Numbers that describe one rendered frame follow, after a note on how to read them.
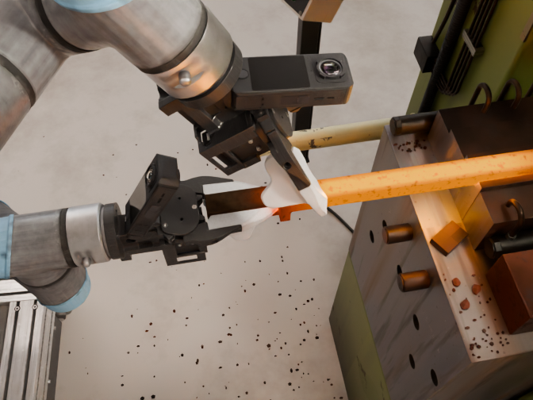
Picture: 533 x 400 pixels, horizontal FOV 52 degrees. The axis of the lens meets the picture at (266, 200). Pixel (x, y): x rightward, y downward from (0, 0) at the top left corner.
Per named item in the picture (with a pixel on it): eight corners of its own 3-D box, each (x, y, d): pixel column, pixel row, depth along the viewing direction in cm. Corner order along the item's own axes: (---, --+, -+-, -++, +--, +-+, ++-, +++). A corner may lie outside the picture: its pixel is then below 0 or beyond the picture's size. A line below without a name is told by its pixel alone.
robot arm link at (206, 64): (202, -18, 45) (214, 50, 41) (231, 17, 49) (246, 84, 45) (132, 26, 48) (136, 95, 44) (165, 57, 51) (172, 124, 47)
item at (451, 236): (450, 224, 78) (452, 219, 77) (466, 238, 76) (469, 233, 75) (428, 242, 76) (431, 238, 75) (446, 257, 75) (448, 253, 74)
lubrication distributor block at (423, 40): (422, 73, 111) (427, 57, 107) (412, 52, 114) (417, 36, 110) (435, 71, 111) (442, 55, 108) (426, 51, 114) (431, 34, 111)
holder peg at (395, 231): (385, 248, 82) (389, 239, 80) (380, 232, 83) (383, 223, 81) (411, 243, 82) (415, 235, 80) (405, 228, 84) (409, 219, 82)
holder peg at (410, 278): (400, 295, 78) (404, 288, 76) (395, 278, 80) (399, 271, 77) (427, 290, 79) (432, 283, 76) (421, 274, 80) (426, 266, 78)
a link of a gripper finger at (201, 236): (239, 210, 70) (170, 217, 69) (239, 203, 68) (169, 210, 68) (243, 243, 67) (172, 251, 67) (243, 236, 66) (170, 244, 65)
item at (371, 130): (224, 168, 121) (223, 154, 117) (221, 149, 124) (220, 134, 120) (415, 140, 125) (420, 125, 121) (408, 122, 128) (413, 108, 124)
